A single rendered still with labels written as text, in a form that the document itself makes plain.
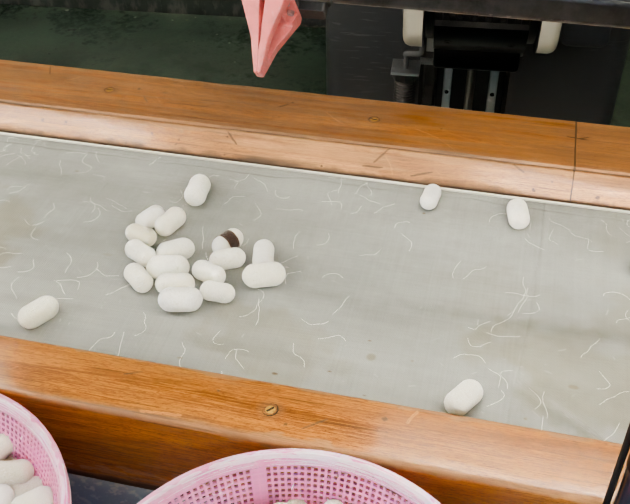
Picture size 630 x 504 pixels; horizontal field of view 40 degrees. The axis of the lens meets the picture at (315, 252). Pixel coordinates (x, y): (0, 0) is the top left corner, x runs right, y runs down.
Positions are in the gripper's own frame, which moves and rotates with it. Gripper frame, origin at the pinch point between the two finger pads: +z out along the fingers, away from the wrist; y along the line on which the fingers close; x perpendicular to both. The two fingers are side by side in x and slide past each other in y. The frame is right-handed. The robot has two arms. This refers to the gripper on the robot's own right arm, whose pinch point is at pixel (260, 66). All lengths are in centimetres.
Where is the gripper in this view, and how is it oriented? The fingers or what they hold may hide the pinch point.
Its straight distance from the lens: 84.4
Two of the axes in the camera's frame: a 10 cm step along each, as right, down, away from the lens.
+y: 9.7, 1.4, -2.0
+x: 1.8, 1.6, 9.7
